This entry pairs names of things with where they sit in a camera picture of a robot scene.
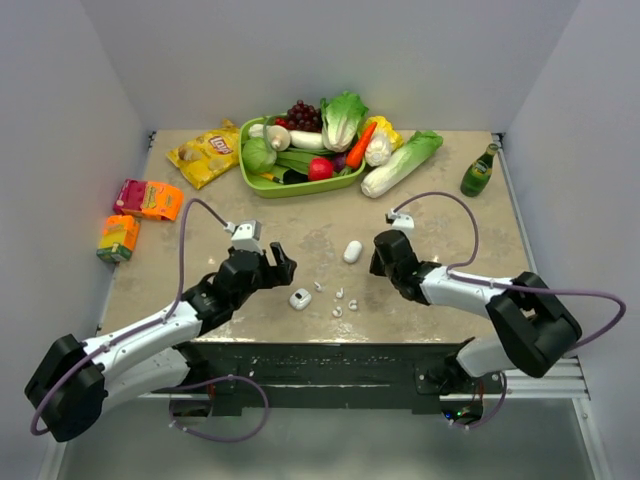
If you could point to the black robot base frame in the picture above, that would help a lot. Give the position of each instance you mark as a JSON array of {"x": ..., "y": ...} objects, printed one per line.
[{"x": 229, "y": 378}]

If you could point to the pink orange snack pack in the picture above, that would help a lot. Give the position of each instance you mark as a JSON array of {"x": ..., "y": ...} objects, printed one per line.
[{"x": 149, "y": 200}]

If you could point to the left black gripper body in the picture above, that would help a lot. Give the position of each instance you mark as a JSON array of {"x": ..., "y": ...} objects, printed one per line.
[{"x": 267, "y": 276}]

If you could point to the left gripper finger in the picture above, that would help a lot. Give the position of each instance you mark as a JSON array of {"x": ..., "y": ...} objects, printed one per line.
[
  {"x": 278, "y": 254},
  {"x": 286, "y": 271}
]

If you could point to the yellow Lays chips bag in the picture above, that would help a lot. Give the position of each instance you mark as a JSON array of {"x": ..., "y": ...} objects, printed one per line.
[{"x": 208, "y": 156}]

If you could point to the white oval charging case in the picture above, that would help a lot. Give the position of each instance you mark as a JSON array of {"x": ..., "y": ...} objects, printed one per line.
[{"x": 352, "y": 252}]

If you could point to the white daikon radish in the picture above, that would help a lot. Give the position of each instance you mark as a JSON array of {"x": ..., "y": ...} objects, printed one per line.
[{"x": 306, "y": 140}]

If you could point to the green lettuce head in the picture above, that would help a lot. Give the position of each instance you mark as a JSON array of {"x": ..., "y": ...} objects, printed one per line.
[{"x": 341, "y": 118}]

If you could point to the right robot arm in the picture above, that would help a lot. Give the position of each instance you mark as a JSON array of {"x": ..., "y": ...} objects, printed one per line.
[{"x": 533, "y": 329}]

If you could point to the purple onion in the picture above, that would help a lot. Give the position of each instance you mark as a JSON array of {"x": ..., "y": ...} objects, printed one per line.
[{"x": 339, "y": 161}]

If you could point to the small white open case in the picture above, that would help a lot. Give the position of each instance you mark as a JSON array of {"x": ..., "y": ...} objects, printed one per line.
[{"x": 300, "y": 299}]

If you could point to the large napa cabbage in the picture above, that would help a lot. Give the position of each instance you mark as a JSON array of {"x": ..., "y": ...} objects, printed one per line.
[{"x": 421, "y": 146}]

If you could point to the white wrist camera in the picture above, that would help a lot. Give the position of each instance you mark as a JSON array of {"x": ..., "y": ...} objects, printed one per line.
[
  {"x": 245, "y": 236},
  {"x": 400, "y": 221}
]

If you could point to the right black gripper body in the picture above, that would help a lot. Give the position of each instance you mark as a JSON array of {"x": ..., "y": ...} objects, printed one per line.
[{"x": 392, "y": 276}]

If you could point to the orange carrot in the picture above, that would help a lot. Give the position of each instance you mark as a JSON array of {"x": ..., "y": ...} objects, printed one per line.
[{"x": 356, "y": 154}]

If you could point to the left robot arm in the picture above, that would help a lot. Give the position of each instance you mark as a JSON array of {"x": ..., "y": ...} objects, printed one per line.
[{"x": 69, "y": 388}]

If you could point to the green glass bottle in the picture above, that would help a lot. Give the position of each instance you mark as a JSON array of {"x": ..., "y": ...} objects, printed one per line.
[{"x": 479, "y": 173}]

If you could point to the green plastic tray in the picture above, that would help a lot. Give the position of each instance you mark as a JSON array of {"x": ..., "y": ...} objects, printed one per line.
[{"x": 268, "y": 189}]

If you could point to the orange green juice box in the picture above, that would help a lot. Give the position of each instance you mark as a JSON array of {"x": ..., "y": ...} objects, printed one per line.
[{"x": 118, "y": 239}]

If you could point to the beige mushroom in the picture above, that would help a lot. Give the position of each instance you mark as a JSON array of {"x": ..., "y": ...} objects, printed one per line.
[{"x": 278, "y": 137}]

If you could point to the round green cabbage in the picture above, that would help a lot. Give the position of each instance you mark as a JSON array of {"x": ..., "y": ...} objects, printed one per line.
[{"x": 258, "y": 156}]

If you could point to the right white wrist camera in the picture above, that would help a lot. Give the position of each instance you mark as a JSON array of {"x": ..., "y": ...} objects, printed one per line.
[{"x": 400, "y": 221}]

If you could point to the purple grapes bunch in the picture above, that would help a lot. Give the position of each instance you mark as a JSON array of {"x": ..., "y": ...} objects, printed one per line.
[{"x": 303, "y": 117}]

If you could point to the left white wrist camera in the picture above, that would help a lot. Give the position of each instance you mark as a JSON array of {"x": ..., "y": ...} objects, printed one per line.
[{"x": 245, "y": 236}]

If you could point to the dark green leafy vegetable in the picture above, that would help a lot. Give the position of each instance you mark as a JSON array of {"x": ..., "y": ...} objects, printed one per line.
[{"x": 297, "y": 161}]

